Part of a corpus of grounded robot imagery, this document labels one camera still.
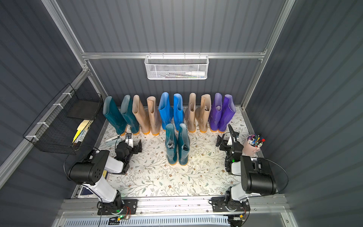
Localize purple rain boot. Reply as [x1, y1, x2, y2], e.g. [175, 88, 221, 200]
[218, 94, 236, 133]
[209, 93, 222, 132]

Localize beige rain boot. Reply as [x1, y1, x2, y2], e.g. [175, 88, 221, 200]
[147, 96, 162, 136]
[196, 94, 211, 133]
[185, 93, 196, 133]
[132, 95, 151, 134]

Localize teal rain boot carried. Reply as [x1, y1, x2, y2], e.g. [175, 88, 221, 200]
[103, 96, 127, 135]

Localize teal rain boot back row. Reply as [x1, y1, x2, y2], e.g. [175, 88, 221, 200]
[121, 95, 140, 135]

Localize blue rain boot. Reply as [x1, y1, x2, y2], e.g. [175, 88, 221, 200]
[158, 92, 174, 131]
[174, 93, 184, 131]

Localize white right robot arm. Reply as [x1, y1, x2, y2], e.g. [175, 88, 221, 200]
[210, 135, 278, 212]

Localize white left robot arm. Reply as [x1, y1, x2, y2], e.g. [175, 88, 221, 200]
[64, 140, 142, 216]

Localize pink pen cup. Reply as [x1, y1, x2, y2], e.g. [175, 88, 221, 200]
[243, 134, 266, 157]

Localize yellow sticky notes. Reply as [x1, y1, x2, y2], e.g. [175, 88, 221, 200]
[73, 120, 93, 143]

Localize dark blue book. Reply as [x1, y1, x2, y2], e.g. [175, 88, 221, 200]
[78, 170, 109, 198]

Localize white tube in basket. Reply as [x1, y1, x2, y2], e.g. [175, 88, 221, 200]
[184, 71, 206, 78]

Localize white vent grille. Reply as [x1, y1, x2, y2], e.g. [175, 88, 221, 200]
[61, 215, 230, 227]

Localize black corrugated cable hose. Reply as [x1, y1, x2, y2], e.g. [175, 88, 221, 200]
[227, 124, 240, 159]

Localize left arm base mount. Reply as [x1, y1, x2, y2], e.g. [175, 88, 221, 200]
[97, 197, 138, 216]

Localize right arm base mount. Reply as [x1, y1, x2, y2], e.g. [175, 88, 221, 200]
[209, 191, 251, 213]

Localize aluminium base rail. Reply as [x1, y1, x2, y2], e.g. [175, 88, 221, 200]
[56, 194, 290, 218]

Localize black wire side basket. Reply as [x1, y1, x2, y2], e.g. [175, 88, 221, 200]
[23, 84, 104, 154]

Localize white wire wall basket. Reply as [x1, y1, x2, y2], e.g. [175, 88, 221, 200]
[144, 54, 209, 80]

